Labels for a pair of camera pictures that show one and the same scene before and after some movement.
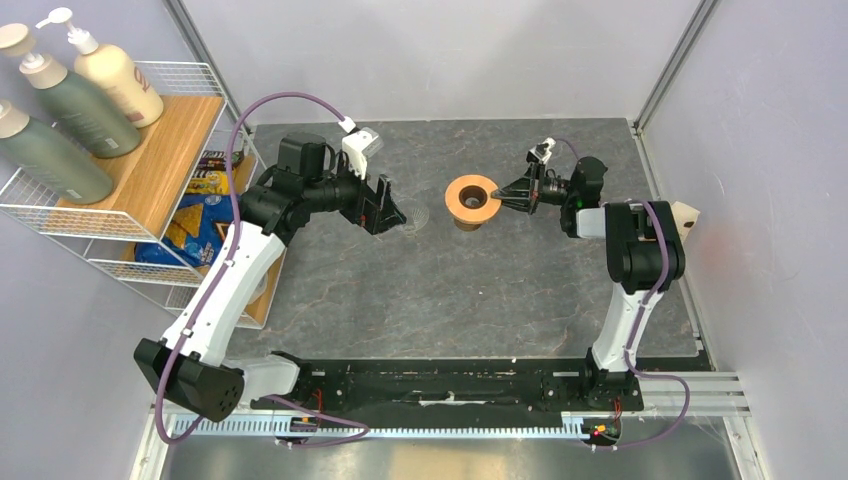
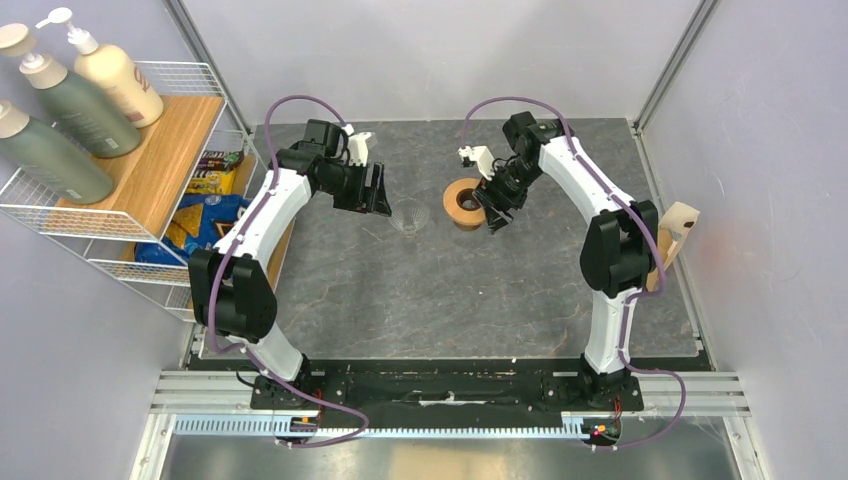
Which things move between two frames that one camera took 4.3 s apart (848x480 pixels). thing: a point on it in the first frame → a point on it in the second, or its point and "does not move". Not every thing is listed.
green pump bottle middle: (71, 107) does not move
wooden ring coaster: (469, 201) does not move
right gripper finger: (518, 189) → (497, 219)
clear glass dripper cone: (416, 214) does not move
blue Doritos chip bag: (196, 231) does not move
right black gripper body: (544, 188) → (508, 185)
